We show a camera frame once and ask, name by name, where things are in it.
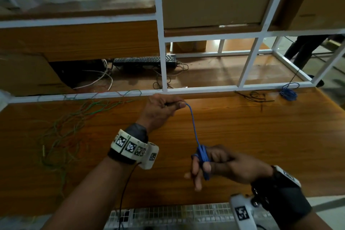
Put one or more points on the person's left hand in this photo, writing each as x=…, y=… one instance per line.
x=155, y=112

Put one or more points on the person's right hand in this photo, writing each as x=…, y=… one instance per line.
x=237, y=166

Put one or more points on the person's left fingers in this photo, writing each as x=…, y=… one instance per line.
x=178, y=104

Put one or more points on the person's right thumb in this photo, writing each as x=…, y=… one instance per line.
x=219, y=153

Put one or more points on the person's right forearm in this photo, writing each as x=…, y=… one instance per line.
x=315, y=219

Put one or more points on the person's left forearm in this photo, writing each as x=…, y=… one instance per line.
x=89, y=194

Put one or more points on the black keyboard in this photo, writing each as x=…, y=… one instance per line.
x=144, y=60

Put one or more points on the small cardboard box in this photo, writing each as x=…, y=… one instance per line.
x=188, y=46

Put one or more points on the left wristband with marker tags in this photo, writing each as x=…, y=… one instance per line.
x=129, y=146

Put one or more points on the wristband with marker tags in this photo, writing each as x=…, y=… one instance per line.
x=285, y=189
x=129, y=146

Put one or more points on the white tracker with marker tag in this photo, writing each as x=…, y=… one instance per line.
x=244, y=212

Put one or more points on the right wristband with marker tags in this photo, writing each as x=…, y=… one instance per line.
x=285, y=189

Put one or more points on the white grid panel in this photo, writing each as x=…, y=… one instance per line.
x=172, y=215

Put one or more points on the wooden desk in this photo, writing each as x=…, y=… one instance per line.
x=78, y=38

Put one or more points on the torn cardboard box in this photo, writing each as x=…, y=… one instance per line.
x=24, y=76

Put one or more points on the white metal frame rack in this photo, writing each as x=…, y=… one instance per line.
x=161, y=35

